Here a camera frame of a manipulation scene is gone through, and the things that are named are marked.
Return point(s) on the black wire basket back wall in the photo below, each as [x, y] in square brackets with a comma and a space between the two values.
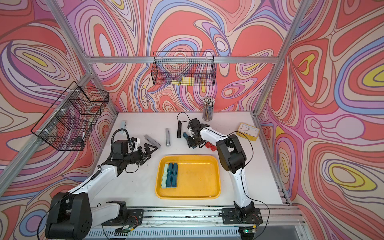
[172, 65]

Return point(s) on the black wire basket left wall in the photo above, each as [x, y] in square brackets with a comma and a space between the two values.
[70, 120]

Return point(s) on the dark teal pruning pliers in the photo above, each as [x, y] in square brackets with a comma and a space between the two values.
[169, 175]

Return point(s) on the black pruning pliers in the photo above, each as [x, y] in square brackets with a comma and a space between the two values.
[179, 130]

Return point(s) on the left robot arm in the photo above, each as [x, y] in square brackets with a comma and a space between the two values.
[71, 216]

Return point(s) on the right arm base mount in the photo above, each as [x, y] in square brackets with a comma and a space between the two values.
[247, 214]

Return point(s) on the yellow sticky notes in basket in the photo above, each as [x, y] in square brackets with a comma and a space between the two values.
[184, 81]

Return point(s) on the grey pruning pliers angled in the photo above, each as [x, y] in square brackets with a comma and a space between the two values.
[152, 141]

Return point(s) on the yellow plastic storage tray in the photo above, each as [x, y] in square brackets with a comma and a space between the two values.
[198, 178]

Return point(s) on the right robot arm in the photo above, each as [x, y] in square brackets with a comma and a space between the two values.
[232, 158]

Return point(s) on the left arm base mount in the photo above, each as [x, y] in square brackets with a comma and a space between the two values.
[126, 216]

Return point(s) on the black wire basket wall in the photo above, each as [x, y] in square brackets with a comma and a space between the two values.
[70, 120]
[172, 65]

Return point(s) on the pencil holder cup with pencils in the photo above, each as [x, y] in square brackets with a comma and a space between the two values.
[208, 108]

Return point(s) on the grey pruning pliers upright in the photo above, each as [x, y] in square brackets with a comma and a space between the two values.
[168, 140]

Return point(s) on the aluminium front rail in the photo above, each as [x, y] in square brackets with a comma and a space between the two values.
[280, 223]

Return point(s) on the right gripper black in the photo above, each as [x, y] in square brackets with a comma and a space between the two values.
[191, 143]

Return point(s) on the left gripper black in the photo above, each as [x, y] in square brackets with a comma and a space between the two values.
[141, 155]

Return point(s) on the yellow alarm clock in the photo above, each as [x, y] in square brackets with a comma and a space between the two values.
[248, 131]

